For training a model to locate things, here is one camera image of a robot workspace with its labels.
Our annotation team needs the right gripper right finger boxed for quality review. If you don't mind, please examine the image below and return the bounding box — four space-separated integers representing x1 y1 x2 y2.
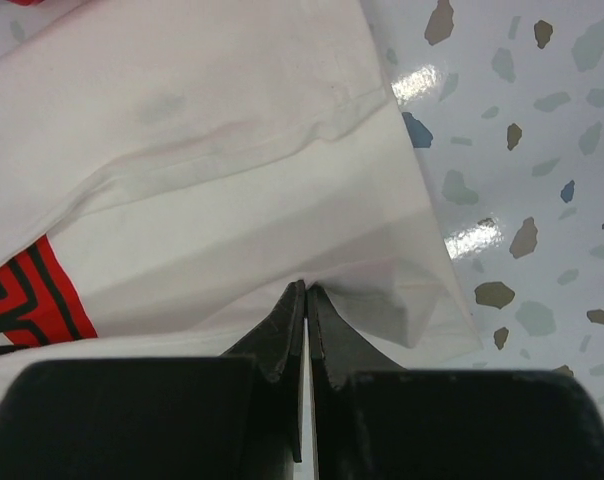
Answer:
306 287 604 479

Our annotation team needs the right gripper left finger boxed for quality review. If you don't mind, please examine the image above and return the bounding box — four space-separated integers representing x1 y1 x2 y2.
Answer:
0 282 306 479

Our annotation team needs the white printed t shirt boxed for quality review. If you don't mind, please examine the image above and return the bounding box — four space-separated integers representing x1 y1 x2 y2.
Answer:
0 1 481 383

